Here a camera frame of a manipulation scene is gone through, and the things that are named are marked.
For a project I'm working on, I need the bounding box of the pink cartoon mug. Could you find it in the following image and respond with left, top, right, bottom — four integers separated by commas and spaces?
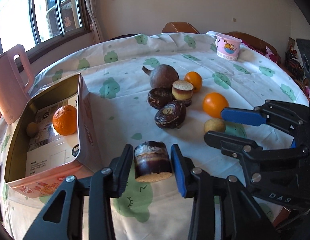
215, 33, 242, 61

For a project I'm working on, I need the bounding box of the white green-cloud tablecloth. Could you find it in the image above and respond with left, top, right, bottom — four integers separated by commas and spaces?
0, 31, 309, 239

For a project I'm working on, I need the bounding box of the right pink curtain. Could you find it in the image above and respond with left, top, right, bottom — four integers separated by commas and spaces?
85, 0, 105, 44

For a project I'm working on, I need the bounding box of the smooth round orange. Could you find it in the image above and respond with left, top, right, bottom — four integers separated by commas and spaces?
202, 92, 229, 119

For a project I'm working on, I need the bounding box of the yellow-brown longan fruit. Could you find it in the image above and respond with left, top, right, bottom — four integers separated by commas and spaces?
204, 118, 226, 133

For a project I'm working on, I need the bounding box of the pink floral cushion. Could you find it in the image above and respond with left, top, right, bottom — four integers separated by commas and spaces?
240, 39, 282, 65

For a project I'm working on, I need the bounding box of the dark shelf with items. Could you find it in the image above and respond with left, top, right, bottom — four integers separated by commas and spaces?
284, 37, 307, 95

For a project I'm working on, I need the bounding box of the layered cake slice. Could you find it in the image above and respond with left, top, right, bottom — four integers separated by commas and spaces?
172, 80, 194, 107

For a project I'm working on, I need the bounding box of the dark round chocolate pastry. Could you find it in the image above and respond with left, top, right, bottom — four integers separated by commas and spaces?
147, 88, 173, 109

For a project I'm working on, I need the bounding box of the black round stool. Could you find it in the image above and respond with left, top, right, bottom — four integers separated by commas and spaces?
110, 33, 140, 41

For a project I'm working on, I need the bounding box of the pink rectangular tin box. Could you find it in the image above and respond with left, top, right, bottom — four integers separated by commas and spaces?
4, 73, 102, 198

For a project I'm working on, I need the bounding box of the dark chocolate pastry front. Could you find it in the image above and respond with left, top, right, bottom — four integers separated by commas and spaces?
154, 100, 186, 129

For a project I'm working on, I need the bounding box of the large bumpy orange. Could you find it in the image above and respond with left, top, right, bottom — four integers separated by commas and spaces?
52, 105, 77, 136

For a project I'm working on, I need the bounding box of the pink electric kettle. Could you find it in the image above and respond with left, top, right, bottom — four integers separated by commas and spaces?
0, 44, 35, 125

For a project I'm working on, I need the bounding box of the small orange kumquat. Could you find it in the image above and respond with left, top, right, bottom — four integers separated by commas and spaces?
184, 72, 203, 93

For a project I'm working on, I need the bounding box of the wooden-framed window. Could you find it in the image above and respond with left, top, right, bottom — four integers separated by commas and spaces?
0, 0, 89, 62

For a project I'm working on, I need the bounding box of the brown leather sofa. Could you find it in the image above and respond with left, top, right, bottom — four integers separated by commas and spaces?
227, 31, 293, 77

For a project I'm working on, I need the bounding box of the chocolate-coated cake roll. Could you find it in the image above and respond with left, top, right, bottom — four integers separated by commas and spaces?
134, 141, 173, 183

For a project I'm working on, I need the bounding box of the printed paper in tin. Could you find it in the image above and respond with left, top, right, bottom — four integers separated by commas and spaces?
25, 94, 79, 177

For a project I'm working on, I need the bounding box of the brown pear-shaped fruit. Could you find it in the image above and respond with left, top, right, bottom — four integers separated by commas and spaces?
142, 64, 179, 89

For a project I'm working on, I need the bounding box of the brown leather chair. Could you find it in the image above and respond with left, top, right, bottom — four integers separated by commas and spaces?
162, 22, 199, 34

